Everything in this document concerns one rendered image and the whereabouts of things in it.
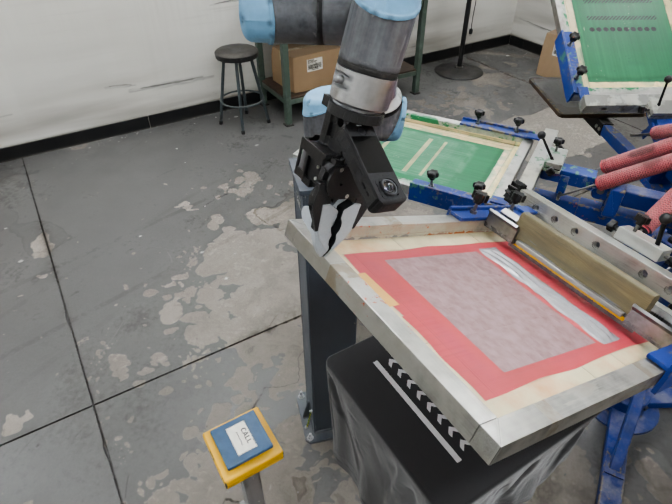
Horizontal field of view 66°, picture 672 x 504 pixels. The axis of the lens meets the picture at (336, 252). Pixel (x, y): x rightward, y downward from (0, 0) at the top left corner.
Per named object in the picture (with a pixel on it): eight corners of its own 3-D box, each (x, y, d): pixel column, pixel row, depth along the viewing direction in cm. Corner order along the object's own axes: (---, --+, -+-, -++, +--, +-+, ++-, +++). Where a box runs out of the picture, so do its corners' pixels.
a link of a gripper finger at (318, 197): (329, 224, 71) (345, 166, 66) (335, 231, 69) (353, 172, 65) (300, 226, 68) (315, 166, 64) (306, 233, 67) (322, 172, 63)
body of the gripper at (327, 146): (336, 176, 75) (359, 94, 69) (370, 205, 69) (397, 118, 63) (290, 176, 70) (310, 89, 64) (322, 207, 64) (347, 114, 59)
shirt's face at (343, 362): (445, 517, 97) (445, 516, 96) (326, 360, 125) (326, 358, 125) (607, 402, 116) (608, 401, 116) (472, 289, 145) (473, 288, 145)
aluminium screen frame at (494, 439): (488, 466, 67) (501, 447, 65) (283, 235, 105) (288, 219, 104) (713, 356, 113) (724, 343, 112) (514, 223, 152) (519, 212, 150)
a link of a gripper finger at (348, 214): (323, 237, 77) (338, 181, 73) (344, 258, 74) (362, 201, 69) (305, 238, 76) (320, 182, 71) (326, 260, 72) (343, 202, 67)
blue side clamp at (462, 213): (452, 239, 132) (463, 215, 129) (439, 229, 135) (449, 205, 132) (521, 234, 150) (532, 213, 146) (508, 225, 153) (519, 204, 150)
